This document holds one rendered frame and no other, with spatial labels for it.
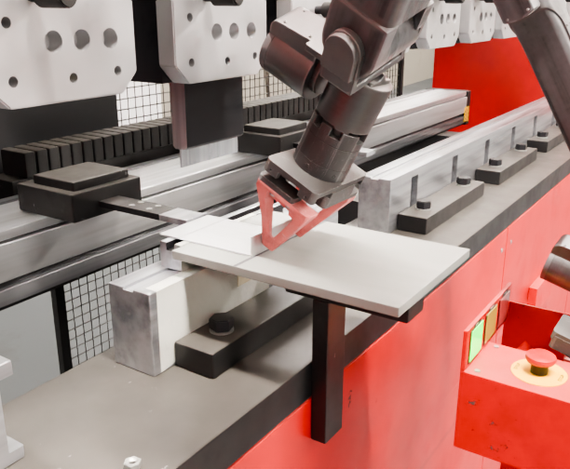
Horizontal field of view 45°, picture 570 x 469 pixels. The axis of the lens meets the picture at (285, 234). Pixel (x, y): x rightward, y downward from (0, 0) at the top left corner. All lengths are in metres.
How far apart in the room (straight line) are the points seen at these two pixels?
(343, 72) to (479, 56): 2.32
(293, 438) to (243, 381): 0.10
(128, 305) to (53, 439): 0.15
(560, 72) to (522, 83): 1.94
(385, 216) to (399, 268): 0.49
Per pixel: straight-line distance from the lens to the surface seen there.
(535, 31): 0.92
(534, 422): 0.98
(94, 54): 0.61
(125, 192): 0.96
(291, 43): 0.67
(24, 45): 0.57
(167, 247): 0.78
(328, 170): 0.67
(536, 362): 0.98
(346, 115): 0.65
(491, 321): 1.04
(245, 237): 0.77
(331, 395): 0.80
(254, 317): 0.81
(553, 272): 1.02
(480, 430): 1.01
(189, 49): 0.69
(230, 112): 0.81
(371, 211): 1.19
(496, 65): 2.89
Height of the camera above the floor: 1.25
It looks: 19 degrees down
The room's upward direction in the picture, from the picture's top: straight up
